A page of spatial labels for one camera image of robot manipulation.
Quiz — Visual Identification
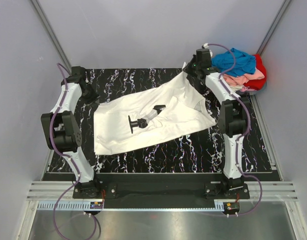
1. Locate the aluminium frame post left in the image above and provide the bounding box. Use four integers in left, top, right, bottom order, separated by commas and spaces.
29, 0, 72, 70

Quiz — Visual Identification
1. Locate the blue t-shirt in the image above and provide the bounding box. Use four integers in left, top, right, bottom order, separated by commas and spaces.
211, 48, 256, 77

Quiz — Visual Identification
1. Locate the white slotted cable duct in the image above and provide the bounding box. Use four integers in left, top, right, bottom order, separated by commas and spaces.
37, 200, 224, 212

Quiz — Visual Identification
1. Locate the red t-shirt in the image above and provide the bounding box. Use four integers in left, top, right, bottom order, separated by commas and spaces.
244, 54, 267, 91

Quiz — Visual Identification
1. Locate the white printed t-shirt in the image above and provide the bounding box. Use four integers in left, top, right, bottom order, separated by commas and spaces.
93, 72, 216, 155

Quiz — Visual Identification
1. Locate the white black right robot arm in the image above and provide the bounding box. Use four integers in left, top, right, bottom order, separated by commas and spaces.
183, 48, 251, 200

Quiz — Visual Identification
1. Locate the aluminium frame post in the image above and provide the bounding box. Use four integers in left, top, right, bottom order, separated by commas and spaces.
257, 0, 293, 56
29, 0, 72, 70

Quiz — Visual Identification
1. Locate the cream t-shirt in basket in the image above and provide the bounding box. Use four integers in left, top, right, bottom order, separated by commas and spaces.
230, 85, 244, 92

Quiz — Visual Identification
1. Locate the aluminium frame post right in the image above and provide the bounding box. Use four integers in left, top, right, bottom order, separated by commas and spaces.
257, 0, 293, 56

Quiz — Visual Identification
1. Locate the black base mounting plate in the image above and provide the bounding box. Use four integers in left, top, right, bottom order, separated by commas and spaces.
77, 173, 236, 206

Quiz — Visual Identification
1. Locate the pink t-shirt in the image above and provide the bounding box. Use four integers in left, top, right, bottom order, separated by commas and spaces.
223, 72, 255, 92

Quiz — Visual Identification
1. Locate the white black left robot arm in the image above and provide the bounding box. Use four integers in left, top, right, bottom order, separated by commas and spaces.
40, 66, 102, 199

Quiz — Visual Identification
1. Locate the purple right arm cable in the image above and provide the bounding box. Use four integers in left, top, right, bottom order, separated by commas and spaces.
205, 43, 263, 217

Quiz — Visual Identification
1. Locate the grey laundry basket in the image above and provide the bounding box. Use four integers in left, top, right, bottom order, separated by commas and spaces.
244, 82, 268, 96

